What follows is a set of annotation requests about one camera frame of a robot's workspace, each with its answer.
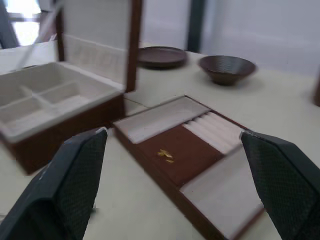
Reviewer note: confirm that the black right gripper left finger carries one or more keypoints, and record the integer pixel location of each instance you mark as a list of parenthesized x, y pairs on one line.
[(62, 190)]

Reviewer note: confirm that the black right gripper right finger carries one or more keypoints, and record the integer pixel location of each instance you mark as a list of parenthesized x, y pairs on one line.
[(282, 185)]

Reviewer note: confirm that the brown jewelry box with lid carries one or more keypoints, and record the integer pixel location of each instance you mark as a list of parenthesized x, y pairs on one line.
[(75, 100)]

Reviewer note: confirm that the brown jewelry tray insert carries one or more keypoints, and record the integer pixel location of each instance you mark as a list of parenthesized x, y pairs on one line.
[(190, 155)]

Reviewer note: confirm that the brown object at table edge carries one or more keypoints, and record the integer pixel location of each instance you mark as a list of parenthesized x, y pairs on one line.
[(316, 87)]

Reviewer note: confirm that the gold earrings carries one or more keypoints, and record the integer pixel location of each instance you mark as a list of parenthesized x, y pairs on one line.
[(165, 155)]

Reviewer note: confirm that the dark brown ribbed bowl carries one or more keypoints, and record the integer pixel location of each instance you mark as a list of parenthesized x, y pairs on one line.
[(226, 68)]

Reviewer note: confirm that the dark brown round plate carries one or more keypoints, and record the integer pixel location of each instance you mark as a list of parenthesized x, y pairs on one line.
[(161, 57)]

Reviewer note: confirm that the dark vertical post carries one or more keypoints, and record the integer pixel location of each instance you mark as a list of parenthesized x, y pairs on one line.
[(196, 25)]

